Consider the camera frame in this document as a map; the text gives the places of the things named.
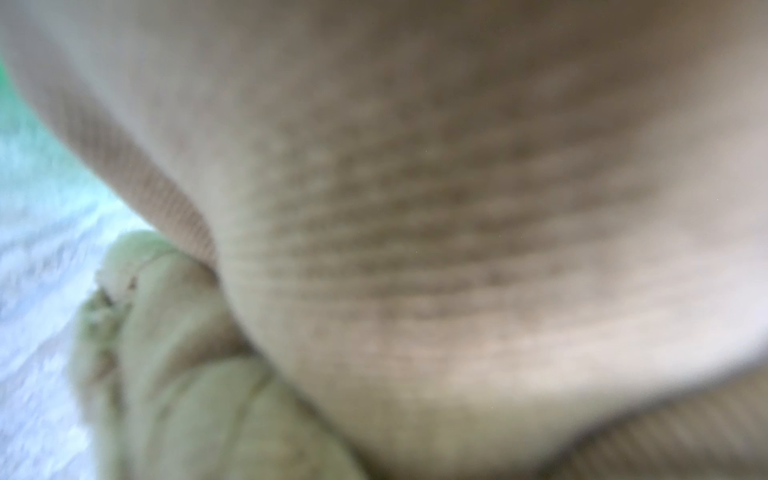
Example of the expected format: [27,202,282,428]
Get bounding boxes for khaki long pants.
[1,1,767,479]

